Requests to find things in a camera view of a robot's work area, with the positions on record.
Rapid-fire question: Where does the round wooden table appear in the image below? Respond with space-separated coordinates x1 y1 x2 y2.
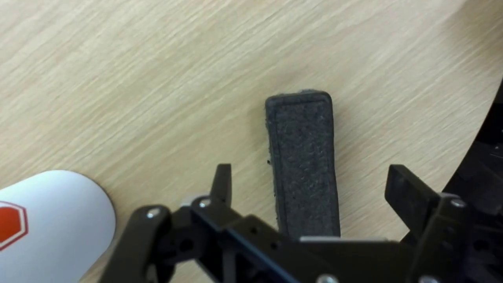
2 0 502 283

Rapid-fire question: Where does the black felt whiteboard eraser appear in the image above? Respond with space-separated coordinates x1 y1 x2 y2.
266 89 342 240

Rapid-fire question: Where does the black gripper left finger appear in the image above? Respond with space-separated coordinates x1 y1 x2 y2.
192 163 241 229

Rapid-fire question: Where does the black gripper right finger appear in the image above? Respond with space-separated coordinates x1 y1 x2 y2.
386 165 456 247

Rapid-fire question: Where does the white water bottle red logo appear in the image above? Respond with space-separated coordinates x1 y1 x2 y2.
0 170 117 283

